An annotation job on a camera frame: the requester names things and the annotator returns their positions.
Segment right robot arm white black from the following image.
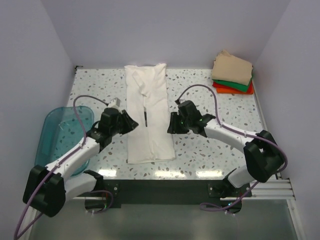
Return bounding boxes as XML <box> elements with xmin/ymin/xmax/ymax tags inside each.
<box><xmin>167</xmin><ymin>100</ymin><xmax>288</xmax><ymax>197</ymax></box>

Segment orange folded t shirt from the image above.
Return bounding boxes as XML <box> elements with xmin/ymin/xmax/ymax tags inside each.
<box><xmin>212</xmin><ymin>82</ymin><xmax>254</xmax><ymax>95</ymax></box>

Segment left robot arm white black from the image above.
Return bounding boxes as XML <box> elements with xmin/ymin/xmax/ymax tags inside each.
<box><xmin>22</xmin><ymin>107</ymin><xmax>139</xmax><ymax>217</ymax></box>

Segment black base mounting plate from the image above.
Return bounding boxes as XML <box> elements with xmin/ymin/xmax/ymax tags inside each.
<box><xmin>84</xmin><ymin>178</ymin><xmax>253</xmax><ymax>214</ymax></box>

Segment white printed t shirt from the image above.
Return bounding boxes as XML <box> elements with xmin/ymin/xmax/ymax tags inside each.
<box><xmin>124</xmin><ymin>63</ymin><xmax>176</xmax><ymax>164</ymax></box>

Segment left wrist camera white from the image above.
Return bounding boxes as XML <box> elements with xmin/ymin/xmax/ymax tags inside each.
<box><xmin>107</xmin><ymin>97</ymin><xmax>121</xmax><ymax>110</ymax></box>

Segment green folded t shirt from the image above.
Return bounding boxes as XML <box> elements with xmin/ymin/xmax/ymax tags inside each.
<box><xmin>213</xmin><ymin>75</ymin><xmax>253</xmax><ymax>92</ymax></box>

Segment beige folded t shirt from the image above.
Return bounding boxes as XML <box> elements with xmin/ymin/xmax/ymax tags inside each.
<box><xmin>211</xmin><ymin>49</ymin><xmax>253</xmax><ymax>86</ymax></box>

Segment aluminium rail frame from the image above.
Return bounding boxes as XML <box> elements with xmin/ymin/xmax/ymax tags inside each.
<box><xmin>14</xmin><ymin>176</ymin><xmax>295</xmax><ymax>240</ymax></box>

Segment teal transparent plastic bin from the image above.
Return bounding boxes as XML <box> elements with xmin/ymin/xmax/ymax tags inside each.
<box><xmin>34</xmin><ymin>106</ymin><xmax>95</xmax><ymax>167</ymax></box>

